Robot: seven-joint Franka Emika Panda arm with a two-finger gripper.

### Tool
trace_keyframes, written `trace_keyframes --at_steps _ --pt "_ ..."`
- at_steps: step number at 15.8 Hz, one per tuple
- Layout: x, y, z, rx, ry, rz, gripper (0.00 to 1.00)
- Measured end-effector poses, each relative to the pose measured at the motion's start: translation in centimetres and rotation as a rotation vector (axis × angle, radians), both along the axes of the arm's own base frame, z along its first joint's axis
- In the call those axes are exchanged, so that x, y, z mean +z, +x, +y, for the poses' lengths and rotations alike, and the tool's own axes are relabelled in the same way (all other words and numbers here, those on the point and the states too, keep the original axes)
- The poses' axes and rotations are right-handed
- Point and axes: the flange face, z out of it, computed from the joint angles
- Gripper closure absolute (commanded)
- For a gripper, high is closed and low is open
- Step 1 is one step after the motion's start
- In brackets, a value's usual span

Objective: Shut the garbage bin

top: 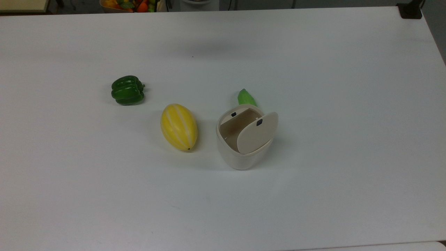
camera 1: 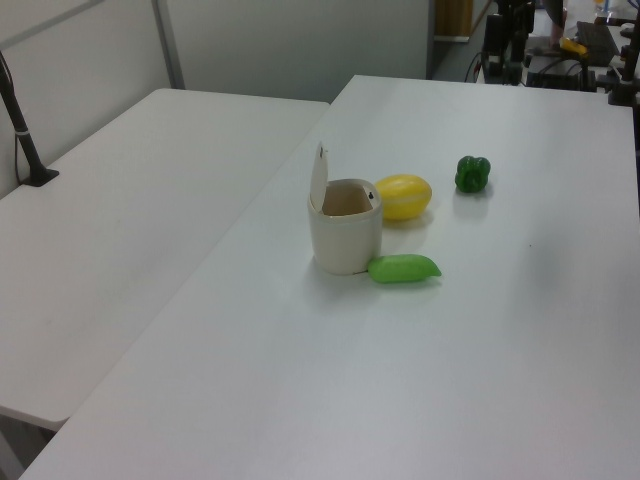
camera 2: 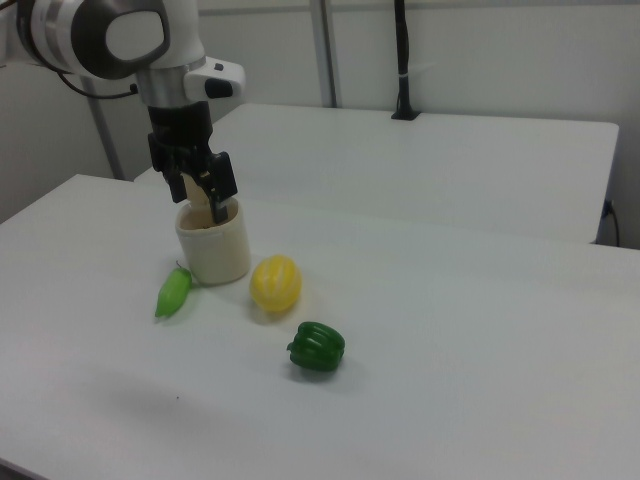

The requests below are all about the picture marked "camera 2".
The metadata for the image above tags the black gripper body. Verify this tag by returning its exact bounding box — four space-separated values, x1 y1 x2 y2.
147 101 216 174

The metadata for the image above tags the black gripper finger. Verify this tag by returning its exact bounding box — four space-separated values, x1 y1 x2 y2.
162 147 194 204
199 151 239 225

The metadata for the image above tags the cream hinged bin lid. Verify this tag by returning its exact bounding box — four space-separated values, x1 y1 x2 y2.
181 171 213 207

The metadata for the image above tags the cream cylindrical cup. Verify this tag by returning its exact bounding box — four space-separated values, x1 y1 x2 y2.
173 198 252 286

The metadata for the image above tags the light green chili pepper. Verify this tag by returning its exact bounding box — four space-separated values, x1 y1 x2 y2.
153 261 193 320

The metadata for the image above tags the yellow striped melon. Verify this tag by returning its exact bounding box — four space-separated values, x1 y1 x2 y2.
249 254 304 314

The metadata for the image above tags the white background table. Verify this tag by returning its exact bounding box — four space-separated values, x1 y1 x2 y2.
132 102 621 246

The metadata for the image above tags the dark green bell pepper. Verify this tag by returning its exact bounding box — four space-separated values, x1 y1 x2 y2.
286 320 347 372

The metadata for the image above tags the black pole with clamp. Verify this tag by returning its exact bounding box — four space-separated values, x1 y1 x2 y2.
390 0 422 122

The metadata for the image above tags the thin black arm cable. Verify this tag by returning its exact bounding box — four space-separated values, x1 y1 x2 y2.
53 69 140 100

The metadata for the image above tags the grey partition post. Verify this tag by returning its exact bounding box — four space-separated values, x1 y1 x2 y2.
308 0 342 109

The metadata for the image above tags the blue wall plug with cable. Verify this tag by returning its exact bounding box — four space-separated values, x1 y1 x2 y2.
601 198 622 247

